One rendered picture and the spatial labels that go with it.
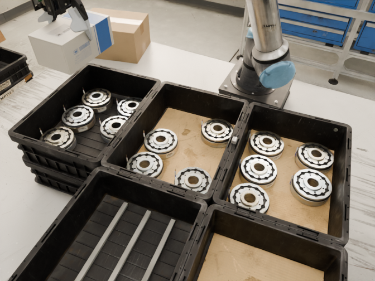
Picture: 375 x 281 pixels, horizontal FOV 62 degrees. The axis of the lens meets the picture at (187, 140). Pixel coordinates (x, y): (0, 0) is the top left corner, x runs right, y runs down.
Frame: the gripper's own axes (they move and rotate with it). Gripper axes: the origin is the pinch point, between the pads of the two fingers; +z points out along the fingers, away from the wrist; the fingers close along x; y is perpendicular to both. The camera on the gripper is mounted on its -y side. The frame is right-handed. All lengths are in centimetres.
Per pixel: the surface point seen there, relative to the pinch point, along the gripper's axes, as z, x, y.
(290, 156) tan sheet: 28, 67, -9
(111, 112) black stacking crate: 28.2, 6.7, -1.6
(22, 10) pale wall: 108, -255, -169
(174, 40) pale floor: 112, -75, -194
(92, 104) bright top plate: 24.8, 1.4, 0.9
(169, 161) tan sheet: 28.0, 35.7, 9.2
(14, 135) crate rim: 17.8, -2.7, 27.5
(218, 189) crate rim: 18, 54, 19
